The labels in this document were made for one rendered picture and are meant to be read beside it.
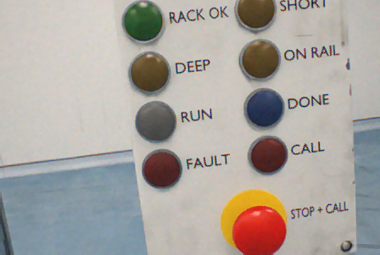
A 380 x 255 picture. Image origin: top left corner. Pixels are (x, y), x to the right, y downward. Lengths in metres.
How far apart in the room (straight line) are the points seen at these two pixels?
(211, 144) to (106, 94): 3.64
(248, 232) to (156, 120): 0.10
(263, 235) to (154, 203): 0.08
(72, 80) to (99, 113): 0.37
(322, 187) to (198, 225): 0.10
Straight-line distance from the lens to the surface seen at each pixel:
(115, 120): 4.01
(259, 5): 0.33
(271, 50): 0.33
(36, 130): 4.13
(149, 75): 0.32
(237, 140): 0.34
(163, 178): 0.34
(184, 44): 0.33
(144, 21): 0.32
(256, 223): 0.34
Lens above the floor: 1.12
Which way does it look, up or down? 11 degrees down
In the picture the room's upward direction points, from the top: 7 degrees counter-clockwise
